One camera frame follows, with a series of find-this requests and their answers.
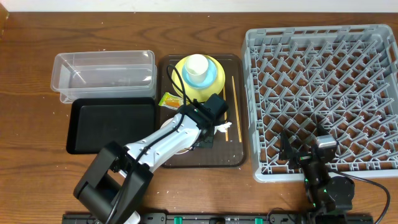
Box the white pink bowl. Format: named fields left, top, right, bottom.
left=160, top=118, right=195, bottom=155

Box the white tissue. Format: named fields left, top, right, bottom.
left=214, top=122, right=232, bottom=134

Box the grey dishwasher rack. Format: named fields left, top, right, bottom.
left=242, top=24, right=397, bottom=183

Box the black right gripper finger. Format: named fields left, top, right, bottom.
left=279, top=131, right=294, bottom=161
left=315, top=115, right=330, bottom=137

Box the brown serving tray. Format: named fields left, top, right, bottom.
left=162, top=54, right=248, bottom=169

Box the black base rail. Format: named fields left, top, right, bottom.
left=62, top=213, right=373, bottom=224

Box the cream plastic cup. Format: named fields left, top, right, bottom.
left=185, top=54, right=209, bottom=83

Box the black tray bin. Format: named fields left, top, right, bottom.
left=66, top=98, right=156, bottom=154

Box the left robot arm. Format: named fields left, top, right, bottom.
left=73, top=102, right=228, bottom=223

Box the yellow plate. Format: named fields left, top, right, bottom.
left=175, top=55, right=226, bottom=102

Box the green snack wrapper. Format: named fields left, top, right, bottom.
left=158, top=92, right=183, bottom=110

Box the light blue bowl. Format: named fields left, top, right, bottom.
left=182, top=59, right=217, bottom=89

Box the clear plastic bin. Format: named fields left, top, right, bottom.
left=50, top=50, right=157, bottom=104

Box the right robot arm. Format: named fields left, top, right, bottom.
left=279, top=124, right=354, bottom=223

